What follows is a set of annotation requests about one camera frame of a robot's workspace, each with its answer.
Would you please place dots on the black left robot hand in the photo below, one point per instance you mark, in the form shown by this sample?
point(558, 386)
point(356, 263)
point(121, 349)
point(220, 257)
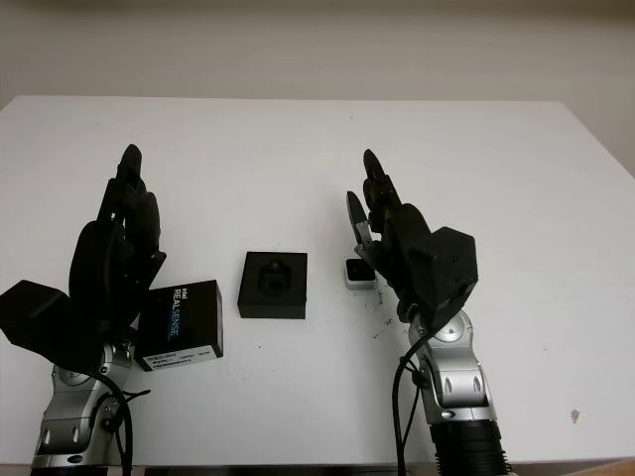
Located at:
point(114, 258)

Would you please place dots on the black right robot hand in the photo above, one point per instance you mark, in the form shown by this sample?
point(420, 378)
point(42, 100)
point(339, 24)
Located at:
point(392, 248)

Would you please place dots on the small silver depth camera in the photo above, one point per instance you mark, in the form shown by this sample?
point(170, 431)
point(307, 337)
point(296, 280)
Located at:
point(359, 273)

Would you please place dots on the small black box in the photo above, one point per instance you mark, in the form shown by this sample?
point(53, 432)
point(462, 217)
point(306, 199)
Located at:
point(178, 322)

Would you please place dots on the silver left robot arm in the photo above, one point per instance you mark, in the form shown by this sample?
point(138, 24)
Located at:
point(69, 406)

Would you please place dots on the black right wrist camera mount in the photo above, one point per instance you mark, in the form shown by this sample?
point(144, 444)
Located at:
point(446, 268)

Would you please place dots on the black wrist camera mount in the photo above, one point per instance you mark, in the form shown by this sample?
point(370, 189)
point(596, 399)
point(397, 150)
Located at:
point(446, 268)
point(35, 312)

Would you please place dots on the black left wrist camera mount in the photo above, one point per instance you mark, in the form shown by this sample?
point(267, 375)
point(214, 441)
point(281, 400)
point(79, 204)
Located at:
point(35, 312)

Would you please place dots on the black camera box base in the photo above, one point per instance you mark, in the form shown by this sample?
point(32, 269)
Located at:
point(273, 302)

